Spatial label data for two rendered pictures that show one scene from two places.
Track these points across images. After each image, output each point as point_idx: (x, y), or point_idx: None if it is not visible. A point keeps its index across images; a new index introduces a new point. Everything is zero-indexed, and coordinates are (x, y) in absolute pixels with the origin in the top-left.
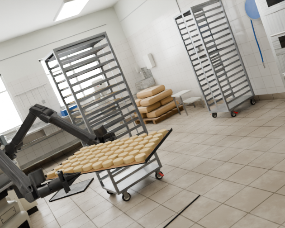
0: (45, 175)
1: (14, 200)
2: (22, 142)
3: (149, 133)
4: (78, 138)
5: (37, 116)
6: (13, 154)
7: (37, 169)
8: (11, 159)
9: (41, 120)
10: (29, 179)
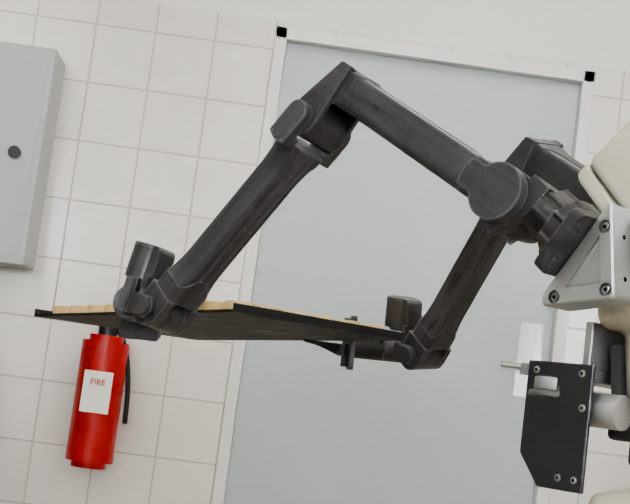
0: (387, 330)
1: (602, 492)
2: (469, 198)
3: (86, 306)
4: (229, 264)
5: (354, 126)
6: (539, 246)
7: (395, 295)
8: (458, 257)
9: (344, 148)
10: (421, 314)
